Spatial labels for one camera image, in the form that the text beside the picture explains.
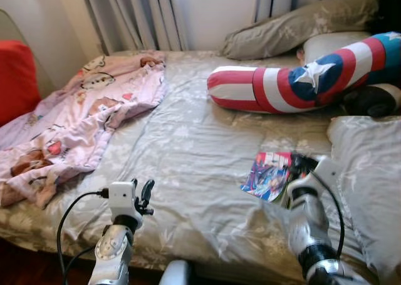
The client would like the colourful comic book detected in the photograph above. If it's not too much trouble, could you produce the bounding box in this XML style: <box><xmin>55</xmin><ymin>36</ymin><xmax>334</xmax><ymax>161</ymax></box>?
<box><xmin>241</xmin><ymin>150</ymin><xmax>298</xmax><ymax>203</ymax></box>

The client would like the pale grey floral pillow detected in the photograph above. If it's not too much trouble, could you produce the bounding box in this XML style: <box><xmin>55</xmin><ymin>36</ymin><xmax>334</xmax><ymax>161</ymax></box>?
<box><xmin>326</xmin><ymin>115</ymin><xmax>401</xmax><ymax>279</ymax></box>

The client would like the bed with grey floral sheet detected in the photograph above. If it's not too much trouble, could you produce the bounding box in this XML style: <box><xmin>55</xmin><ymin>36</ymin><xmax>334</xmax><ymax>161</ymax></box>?
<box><xmin>0</xmin><ymin>47</ymin><xmax>401</xmax><ymax>285</ymax></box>

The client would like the silver robot leg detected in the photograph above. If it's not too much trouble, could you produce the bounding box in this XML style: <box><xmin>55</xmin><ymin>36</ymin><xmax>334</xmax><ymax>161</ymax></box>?
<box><xmin>160</xmin><ymin>260</ymin><xmax>192</xmax><ymax>285</ymax></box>

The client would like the red white striped bolster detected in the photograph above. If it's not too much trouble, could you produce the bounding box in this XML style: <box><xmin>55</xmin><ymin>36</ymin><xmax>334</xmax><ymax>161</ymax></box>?
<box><xmin>207</xmin><ymin>31</ymin><xmax>401</xmax><ymax>115</ymax></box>

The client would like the black white plush toy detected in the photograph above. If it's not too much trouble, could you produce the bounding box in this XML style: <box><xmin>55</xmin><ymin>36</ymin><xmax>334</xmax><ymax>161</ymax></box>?
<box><xmin>341</xmin><ymin>83</ymin><xmax>401</xmax><ymax>118</ymax></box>

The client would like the pink cartoon blanket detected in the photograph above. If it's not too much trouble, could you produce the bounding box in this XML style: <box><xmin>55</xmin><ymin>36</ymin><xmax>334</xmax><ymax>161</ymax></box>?
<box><xmin>0</xmin><ymin>50</ymin><xmax>169</xmax><ymax>209</ymax></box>

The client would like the small pink plush toy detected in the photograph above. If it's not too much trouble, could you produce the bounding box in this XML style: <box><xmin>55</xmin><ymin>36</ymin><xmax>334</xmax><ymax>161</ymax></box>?
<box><xmin>294</xmin><ymin>44</ymin><xmax>308</xmax><ymax>63</ymax></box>

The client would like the large red mattress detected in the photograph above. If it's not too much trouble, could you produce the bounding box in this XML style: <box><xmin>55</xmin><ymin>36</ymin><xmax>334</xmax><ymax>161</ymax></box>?
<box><xmin>0</xmin><ymin>39</ymin><xmax>41</xmax><ymax>128</ymax></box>

